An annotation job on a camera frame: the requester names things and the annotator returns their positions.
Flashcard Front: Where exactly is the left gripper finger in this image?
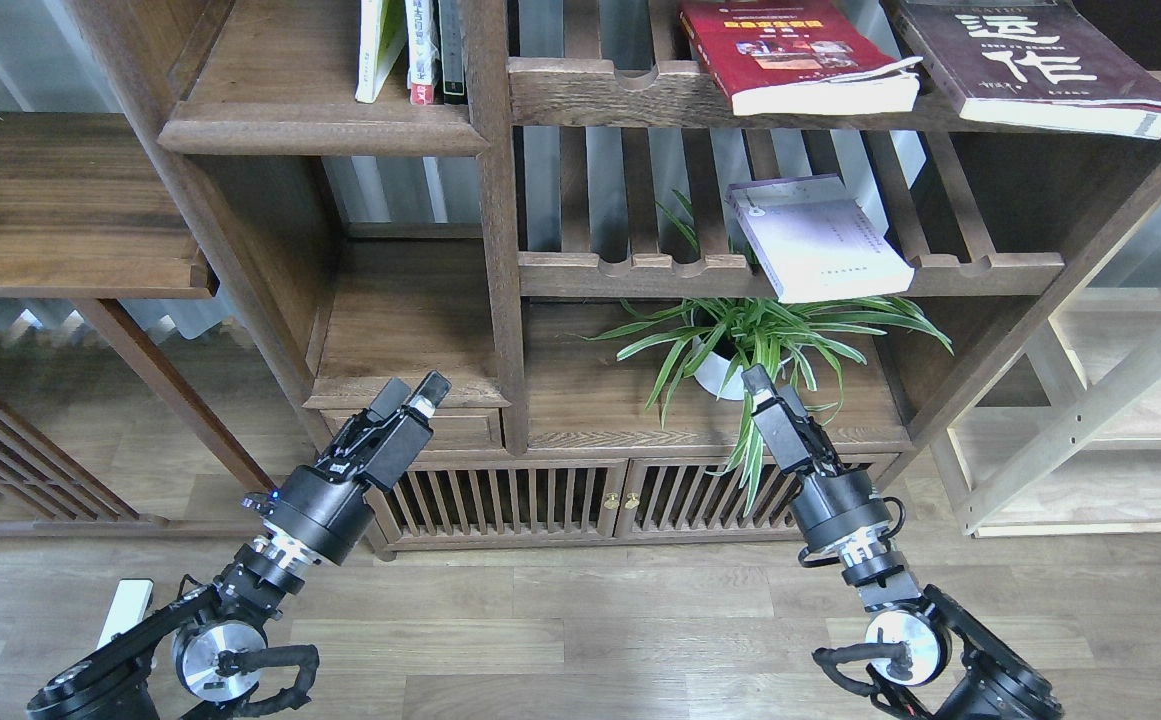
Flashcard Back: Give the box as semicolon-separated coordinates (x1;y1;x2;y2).
408;372;450;418
368;377;411;422

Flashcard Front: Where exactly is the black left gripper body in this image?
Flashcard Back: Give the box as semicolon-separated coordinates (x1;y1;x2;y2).
241;405;435;568

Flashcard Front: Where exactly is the red paperback book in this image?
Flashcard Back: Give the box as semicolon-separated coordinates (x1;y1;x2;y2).
679;1;920;117

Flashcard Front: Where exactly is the dark brown book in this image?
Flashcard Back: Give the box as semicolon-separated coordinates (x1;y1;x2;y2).
890;1;1161;138

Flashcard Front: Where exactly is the white plant pot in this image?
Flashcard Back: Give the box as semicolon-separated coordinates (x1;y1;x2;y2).
691;351;747;401

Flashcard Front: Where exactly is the red white upright book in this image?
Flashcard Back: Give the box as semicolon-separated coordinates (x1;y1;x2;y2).
403;0;439;106

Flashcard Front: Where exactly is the black upright book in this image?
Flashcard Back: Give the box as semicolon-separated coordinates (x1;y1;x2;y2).
437;0;469;105

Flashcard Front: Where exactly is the white lavender paperback book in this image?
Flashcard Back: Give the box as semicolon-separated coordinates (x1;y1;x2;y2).
726;174;915;304

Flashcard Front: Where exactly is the green spider plant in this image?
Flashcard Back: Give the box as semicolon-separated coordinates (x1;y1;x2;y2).
586;189;954;518

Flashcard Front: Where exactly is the white stand leg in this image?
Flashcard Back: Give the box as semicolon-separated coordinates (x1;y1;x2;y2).
96;578;154;650

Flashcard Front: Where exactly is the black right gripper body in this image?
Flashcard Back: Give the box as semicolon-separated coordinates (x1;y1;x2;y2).
755;386;906;569

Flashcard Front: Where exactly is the dark wooden side table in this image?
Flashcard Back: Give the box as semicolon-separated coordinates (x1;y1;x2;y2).
0;111;273;538

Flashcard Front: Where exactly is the light wooden shelf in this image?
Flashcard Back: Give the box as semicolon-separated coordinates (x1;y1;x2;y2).
928;135;1161;539

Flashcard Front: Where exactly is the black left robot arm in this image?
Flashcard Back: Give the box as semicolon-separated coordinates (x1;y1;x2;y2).
26;372;449;719

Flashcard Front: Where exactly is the white green upright book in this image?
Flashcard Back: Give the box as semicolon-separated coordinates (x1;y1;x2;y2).
355;0;406;102

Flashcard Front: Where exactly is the dark wooden bookshelf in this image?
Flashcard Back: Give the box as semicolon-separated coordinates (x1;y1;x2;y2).
65;1;1161;556

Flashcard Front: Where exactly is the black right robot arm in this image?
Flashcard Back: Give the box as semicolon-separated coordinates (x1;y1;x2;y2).
743;365;1063;719

